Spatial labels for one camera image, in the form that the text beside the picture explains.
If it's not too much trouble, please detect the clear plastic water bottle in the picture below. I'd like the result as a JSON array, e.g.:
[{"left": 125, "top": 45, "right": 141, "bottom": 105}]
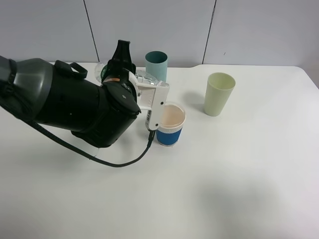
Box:
[{"left": 95, "top": 62, "right": 169, "bottom": 88}]

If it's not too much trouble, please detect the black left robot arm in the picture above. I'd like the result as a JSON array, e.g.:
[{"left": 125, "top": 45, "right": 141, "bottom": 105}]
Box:
[{"left": 0, "top": 40, "right": 141, "bottom": 148}]

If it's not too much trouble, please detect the blue sleeved paper cup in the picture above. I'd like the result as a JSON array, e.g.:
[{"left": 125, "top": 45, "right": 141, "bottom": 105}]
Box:
[{"left": 156, "top": 102, "right": 186, "bottom": 146}]

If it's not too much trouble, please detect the pale green plastic cup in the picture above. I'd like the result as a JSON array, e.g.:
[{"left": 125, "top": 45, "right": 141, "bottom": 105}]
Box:
[{"left": 204, "top": 72, "right": 236, "bottom": 117}]

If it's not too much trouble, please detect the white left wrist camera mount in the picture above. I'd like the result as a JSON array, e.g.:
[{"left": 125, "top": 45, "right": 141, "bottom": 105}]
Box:
[{"left": 129, "top": 72, "right": 169, "bottom": 130}]

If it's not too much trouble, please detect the teal plastic cup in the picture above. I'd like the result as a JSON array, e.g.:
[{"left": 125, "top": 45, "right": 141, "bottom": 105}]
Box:
[{"left": 145, "top": 51, "right": 168, "bottom": 82}]

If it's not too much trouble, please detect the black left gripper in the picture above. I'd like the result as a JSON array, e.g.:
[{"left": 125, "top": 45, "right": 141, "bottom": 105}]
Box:
[{"left": 101, "top": 40, "right": 137, "bottom": 100}]

